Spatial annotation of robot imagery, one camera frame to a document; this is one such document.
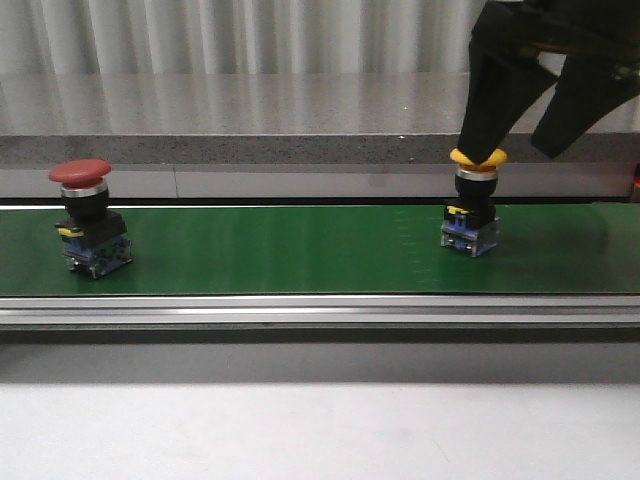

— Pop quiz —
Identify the white pleated curtain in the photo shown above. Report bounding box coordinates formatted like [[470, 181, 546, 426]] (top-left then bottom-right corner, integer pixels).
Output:
[[0, 0, 640, 77]]

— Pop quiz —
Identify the green conveyor belt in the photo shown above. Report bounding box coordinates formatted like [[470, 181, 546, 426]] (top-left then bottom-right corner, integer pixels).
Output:
[[1, 203, 639, 296]]

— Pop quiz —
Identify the aluminium conveyor frame rail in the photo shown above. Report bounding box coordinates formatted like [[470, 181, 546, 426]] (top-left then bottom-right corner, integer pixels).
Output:
[[1, 294, 639, 344]]

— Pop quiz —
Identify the grey speckled stone counter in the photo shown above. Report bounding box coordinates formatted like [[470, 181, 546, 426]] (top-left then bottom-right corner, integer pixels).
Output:
[[0, 70, 640, 200]]

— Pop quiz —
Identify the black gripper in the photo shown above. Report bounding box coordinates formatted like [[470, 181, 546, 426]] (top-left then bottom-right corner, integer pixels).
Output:
[[458, 1, 639, 165]]

